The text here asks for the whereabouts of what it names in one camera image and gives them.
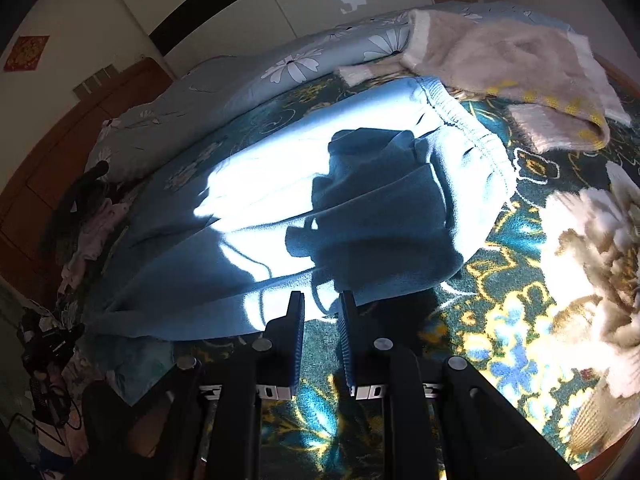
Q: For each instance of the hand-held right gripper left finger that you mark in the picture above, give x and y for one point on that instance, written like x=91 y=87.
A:
x=296 y=355

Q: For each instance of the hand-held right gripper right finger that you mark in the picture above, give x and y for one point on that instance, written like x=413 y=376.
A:
x=347 y=355

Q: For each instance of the light blue sweatpants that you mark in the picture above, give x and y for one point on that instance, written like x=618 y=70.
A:
x=380 y=190

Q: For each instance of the pile of pink clothes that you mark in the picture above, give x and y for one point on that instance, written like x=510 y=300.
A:
x=95 y=230

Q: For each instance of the floral printed blanket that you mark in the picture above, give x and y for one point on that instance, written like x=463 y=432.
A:
x=500 y=320

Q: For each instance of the brown wooden headboard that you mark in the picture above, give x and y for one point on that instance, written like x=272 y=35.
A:
x=55 y=160

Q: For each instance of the blue daisy print quilt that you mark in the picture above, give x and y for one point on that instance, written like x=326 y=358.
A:
x=260 y=85

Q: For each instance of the beige fuzzy sweater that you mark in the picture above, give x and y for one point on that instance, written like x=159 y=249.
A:
x=505 y=70

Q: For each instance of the white glossy wardrobe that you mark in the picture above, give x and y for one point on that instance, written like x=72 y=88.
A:
x=280 y=5

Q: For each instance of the grey wall switch panel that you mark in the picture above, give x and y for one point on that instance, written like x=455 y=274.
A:
x=93 y=83

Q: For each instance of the red wall decoration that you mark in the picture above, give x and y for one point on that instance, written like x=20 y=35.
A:
x=26 y=53

